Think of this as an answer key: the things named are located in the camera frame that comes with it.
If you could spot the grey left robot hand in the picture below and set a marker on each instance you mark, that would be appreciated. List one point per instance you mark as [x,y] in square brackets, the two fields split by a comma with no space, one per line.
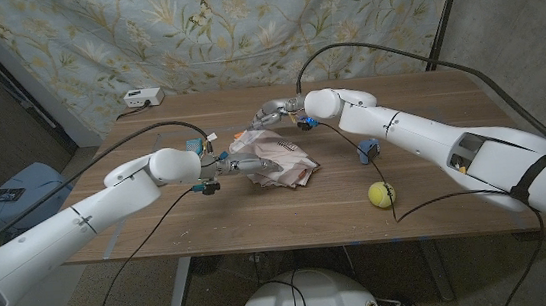
[249,165]

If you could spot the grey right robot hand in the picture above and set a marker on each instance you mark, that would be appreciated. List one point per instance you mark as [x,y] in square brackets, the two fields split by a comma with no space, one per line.
[278,107]

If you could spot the beige cloth with orange stripes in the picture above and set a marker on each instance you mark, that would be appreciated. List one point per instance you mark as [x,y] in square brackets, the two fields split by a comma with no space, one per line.
[288,159]

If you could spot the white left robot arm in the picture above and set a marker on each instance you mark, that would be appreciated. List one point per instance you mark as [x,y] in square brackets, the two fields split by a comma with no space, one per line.
[70,233]

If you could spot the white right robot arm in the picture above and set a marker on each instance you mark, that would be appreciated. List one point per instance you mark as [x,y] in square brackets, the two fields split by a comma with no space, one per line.
[432,132]

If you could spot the yellow tennis ball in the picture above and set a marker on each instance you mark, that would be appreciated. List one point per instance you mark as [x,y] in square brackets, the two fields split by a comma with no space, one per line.
[381,195]

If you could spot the floral printed backdrop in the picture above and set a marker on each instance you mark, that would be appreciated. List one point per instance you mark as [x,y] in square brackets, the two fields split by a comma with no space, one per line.
[240,25]

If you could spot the white power box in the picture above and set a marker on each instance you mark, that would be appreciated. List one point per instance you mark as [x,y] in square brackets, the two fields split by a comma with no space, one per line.
[144,96]

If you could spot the grey metal table leg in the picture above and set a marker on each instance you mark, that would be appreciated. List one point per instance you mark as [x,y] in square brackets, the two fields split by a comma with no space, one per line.
[180,287]
[437,270]

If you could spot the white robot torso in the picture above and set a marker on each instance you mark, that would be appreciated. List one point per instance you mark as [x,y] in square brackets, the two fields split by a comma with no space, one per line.
[312,295]

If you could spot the black backdrop stand pole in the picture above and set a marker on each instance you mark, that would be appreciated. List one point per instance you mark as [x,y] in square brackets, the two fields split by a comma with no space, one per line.
[445,12]
[63,138]

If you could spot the blue plastic bin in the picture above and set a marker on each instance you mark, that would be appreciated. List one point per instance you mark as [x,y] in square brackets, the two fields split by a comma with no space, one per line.
[32,206]

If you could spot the small blue toy camera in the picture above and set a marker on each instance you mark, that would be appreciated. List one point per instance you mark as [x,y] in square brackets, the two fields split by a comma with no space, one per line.
[366,153]

